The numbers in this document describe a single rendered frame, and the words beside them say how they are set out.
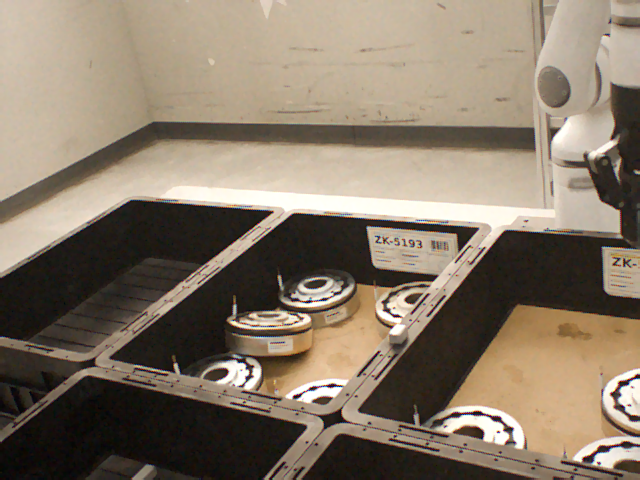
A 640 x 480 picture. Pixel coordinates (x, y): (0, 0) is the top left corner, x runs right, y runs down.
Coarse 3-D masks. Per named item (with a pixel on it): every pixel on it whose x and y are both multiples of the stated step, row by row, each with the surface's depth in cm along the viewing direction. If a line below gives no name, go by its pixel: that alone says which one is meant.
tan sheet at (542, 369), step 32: (512, 320) 104; (544, 320) 103; (576, 320) 102; (608, 320) 101; (512, 352) 98; (544, 352) 97; (576, 352) 96; (608, 352) 95; (480, 384) 94; (512, 384) 93; (544, 384) 92; (576, 384) 91; (512, 416) 88; (544, 416) 87; (576, 416) 87; (544, 448) 83; (576, 448) 82
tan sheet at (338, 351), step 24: (360, 288) 118; (384, 288) 117; (360, 312) 112; (312, 336) 109; (336, 336) 108; (360, 336) 107; (264, 360) 106; (288, 360) 105; (312, 360) 104; (336, 360) 103; (360, 360) 102; (288, 384) 100
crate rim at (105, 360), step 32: (416, 224) 110; (448, 224) 108; (480, 224) 106; (192, 288) 104; (160, 320) 99; (384, 352) 84; (192, 384) 85; (224, 384) 84; (352, 384) 80; (320, 416) 77
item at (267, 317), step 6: (258, 312) 106; (264, 312) 106; (270, 312) 107; (276, 312) 106; (282, 312) 106; (252, 318) 104; (258, 318) 103; (264, 318) 103; (270, 318) 103; (276, 318) 103; (282, 318) 103; (288, 318) 105
